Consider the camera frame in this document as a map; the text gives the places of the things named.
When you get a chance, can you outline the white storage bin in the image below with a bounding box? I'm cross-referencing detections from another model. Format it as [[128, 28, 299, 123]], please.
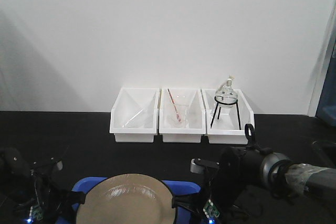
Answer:
[[109, 87, 160, 143], [201, 89, 255, 145], [159, 88, 206, 143]]

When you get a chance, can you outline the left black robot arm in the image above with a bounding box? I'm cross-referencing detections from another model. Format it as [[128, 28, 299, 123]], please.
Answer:
[[1, 147, 86, 223]]

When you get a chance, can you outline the middle white storage bin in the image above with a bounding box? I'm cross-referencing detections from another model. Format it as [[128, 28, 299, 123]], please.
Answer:
[[159, 88, 206, 143]]

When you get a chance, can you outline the clear glass beaker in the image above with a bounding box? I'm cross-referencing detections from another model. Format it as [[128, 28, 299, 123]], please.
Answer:
[[168, 95, 190, 129]]

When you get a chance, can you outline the red glass thermometer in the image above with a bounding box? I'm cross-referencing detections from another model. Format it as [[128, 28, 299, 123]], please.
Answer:
[[167, 88, 182, 123]]

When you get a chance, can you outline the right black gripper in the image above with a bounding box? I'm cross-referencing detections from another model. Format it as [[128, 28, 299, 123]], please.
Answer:
[[171, 146, 249, 223]]

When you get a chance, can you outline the glass alcohol lamp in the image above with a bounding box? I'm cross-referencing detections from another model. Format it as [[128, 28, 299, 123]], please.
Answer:
[[215, 76, 238, 108]]

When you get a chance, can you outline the black wire tripod stand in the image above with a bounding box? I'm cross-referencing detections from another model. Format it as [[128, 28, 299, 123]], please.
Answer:
[[210, 97, 242, 130]]

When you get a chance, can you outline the black sink basin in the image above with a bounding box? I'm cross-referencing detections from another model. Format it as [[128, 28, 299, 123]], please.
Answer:
[[312, 141, 335, 168]]

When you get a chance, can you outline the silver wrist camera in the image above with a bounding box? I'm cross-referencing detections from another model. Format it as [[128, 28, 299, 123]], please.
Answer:
[[190, 158, 219, 174], [54, 160, 63, 172]]

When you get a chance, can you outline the left white storage bin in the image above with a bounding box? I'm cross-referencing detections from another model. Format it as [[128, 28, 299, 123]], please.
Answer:
[[109, 87, 160, 143]]

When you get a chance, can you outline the right white storage bin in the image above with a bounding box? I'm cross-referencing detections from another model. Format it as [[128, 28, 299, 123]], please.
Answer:
[[201, 89, 255, 145]]

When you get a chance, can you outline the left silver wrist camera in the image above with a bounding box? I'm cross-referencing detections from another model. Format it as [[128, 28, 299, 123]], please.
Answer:
[[54, 160, 63, 172]]

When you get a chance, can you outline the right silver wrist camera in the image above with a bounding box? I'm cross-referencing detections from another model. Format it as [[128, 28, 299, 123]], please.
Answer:
[[190, 158, 219, 174]]

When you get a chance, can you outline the glass stirring rod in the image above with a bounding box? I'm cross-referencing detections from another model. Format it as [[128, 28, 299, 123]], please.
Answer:
[[122, 109, 146, 128]]

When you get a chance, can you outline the beige plate black rim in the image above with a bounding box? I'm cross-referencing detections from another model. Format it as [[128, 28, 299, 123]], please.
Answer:
[[76, 174, 177, 223]]

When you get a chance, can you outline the blue container at right edge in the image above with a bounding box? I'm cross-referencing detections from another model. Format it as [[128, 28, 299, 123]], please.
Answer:
[[316, 42, 336, 127]]

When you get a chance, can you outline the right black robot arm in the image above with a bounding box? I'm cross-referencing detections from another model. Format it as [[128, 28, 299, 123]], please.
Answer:
[[172, 124, 335, 223]]

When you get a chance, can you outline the blue plastic tray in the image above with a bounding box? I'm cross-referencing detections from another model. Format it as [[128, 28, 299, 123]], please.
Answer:
[[72, 177, 200, 224]]

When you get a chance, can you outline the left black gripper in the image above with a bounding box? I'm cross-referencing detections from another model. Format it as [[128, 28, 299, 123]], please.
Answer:
[[15, 160, 86, 223]]

